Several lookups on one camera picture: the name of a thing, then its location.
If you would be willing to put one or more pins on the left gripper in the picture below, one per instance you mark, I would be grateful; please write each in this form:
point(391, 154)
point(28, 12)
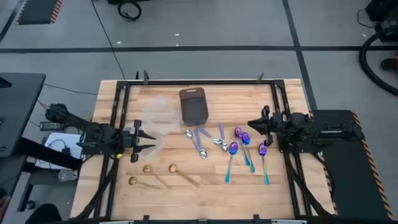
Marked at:
point(136, 141)

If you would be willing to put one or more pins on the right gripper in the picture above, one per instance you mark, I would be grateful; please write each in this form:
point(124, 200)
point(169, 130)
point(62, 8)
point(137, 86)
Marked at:
point(273, 126)

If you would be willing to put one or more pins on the gold spoon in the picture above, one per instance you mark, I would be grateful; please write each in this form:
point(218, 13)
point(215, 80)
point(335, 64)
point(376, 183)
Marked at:
point(173, 168)
point(132, 180)
point(147, 169)

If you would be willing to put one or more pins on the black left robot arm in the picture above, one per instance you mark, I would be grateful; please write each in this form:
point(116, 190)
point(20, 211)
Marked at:
point(93, 133)

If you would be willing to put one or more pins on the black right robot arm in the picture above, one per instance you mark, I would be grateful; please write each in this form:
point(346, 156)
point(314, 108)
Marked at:
point(298, 124)

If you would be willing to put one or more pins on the dark grey plastic bin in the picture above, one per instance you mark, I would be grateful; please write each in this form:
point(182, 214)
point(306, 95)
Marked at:
point(193, 109)

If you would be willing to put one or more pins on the clear plastic bottle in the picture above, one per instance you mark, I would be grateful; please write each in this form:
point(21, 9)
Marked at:
point(66, 175)

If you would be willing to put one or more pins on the white flat box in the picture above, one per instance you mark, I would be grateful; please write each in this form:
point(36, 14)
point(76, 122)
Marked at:
point(59, 140)

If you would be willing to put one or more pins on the black power adapter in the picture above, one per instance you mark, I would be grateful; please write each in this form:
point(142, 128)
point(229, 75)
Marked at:
point(51, 126)

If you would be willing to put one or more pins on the large hazard-striped black mat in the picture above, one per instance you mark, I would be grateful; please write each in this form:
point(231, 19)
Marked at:
point(342, 174)

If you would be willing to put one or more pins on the black desk crossbar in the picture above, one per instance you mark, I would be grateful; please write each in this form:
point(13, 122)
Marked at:
point(46, 153)

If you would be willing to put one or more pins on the black desk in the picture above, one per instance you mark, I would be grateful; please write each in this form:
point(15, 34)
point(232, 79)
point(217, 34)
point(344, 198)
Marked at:
point(18, 109)

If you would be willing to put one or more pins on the small black rounded object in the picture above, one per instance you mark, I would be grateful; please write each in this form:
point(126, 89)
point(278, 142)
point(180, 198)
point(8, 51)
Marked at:
point(388, 64)

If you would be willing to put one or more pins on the small hazard-striped black mat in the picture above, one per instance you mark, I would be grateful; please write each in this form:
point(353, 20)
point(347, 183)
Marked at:
point(37, 11)

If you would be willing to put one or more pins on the black aluminium table frame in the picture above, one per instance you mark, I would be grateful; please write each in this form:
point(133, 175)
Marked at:
point(202, 82)

